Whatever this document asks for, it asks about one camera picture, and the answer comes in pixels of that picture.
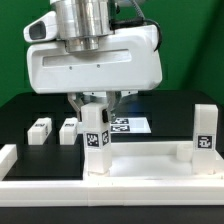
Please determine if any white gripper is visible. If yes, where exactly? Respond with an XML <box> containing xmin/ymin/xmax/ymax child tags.
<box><xmin>23</xmin><ymin>11</ymin><xmax>162</xmax><ymax>123</ymax></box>

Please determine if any white desk top tray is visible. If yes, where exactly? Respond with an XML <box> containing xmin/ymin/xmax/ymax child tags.
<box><xmin>83</xmin><ymin>141</ymin><xmax>224</xmax><ymax>180</ymax></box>

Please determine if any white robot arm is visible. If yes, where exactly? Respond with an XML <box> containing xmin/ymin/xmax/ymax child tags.
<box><xmin>23</xmin><ymin>0</ymin><xmax>162</xmax><ymax>120</ymax></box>

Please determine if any fiducial marker plate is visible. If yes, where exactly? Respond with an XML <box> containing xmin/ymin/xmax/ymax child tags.
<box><xmin>110</xmin><ymin>117</ymin><xmax>151</xmax><ymax>133</ymax></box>

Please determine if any white U-shaped fence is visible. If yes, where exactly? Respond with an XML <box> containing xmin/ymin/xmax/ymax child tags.
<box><xmin>0</xmin><ymin>144</ymin><xmax>224</xmax><ymax>207</ymax></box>

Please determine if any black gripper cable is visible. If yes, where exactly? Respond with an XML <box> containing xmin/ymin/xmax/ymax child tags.
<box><xmin>109</xmin><ymin>18</ymin><xmax>164</xmax><ymax>53</ymax></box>

